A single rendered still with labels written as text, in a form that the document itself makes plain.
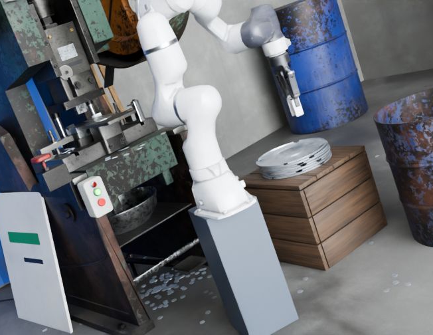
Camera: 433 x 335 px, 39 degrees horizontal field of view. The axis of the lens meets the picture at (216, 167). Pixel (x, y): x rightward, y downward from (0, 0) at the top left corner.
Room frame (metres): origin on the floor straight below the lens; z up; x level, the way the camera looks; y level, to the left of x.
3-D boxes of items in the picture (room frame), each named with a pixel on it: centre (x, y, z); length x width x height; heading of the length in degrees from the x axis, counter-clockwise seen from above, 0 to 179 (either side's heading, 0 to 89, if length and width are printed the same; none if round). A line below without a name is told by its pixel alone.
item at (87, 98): (2.55, 0.45, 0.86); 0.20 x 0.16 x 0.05; 127
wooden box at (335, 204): (2.38, -0.31, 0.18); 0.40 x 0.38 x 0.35; 32
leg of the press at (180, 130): (2.81, 0.31, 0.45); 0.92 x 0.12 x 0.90; 37
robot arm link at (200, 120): (1.88, 0.00, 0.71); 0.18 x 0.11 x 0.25; 47
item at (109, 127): (2.40, 0.34, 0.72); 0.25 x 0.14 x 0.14; 37
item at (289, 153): (2.38, -0.30, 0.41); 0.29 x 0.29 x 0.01
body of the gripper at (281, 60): (2.23, -0.35, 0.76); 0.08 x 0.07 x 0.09; 14
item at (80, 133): (2.54, 0.44, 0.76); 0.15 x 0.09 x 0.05; 127
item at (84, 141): (2.55, 0.45, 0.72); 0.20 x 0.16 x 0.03; 127
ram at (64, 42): (2.51, 0.42, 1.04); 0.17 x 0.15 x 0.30; 37
